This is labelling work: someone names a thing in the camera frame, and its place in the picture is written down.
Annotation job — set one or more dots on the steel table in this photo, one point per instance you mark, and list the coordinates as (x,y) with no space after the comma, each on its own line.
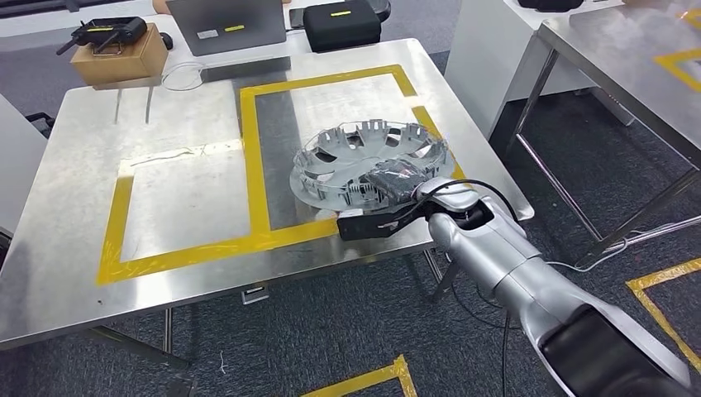
(613,49)

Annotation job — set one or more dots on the grey laptop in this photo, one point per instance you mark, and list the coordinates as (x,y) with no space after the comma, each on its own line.
(227,24)

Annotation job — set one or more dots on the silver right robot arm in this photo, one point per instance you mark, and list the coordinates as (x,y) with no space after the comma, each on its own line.
(493,257)

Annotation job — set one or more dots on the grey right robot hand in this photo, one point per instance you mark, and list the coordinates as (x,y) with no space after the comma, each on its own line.
(397,181)

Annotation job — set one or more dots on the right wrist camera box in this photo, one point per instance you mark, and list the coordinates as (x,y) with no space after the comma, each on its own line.
(361,227)

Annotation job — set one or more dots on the steel workbench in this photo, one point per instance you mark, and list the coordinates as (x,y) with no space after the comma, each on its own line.
(181,197)

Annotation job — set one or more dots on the white table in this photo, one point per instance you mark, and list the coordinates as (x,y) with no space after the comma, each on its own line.
(19,164)

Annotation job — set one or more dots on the yellow workbench tape frame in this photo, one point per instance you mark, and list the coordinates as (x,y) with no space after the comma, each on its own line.
(249,164)

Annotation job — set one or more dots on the grey wheel hubcap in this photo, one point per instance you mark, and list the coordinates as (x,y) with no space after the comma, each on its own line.
(339,164)

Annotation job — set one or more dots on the yellow floor tape square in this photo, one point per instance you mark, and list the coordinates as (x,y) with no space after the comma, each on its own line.
(378,377)
(657,276)

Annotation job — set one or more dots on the black pouch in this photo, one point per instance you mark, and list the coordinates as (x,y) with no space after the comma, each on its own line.
(550,4)

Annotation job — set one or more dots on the black robot foot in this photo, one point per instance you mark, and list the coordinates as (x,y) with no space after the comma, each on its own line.
(181,388)

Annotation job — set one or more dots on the black computer mouse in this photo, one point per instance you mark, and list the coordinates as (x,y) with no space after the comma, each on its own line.
(166,41)

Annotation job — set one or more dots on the brown cardboard box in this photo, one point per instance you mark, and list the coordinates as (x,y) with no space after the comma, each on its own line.
(120,63)

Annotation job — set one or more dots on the black zip case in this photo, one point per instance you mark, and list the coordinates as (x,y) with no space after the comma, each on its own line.
(342,30)

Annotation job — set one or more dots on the black chair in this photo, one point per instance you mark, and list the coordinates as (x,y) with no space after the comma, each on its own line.
(41,123)

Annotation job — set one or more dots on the black remote controller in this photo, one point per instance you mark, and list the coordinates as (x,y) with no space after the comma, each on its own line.
(109,27)

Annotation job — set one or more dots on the yellow table tape frame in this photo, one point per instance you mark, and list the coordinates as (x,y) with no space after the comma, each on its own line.
(671,61)

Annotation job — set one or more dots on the white desk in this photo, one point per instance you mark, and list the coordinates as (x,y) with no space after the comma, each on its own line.
(27,27)
(476,55)

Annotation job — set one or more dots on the black phone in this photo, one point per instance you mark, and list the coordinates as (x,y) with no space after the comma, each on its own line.
(296,18)

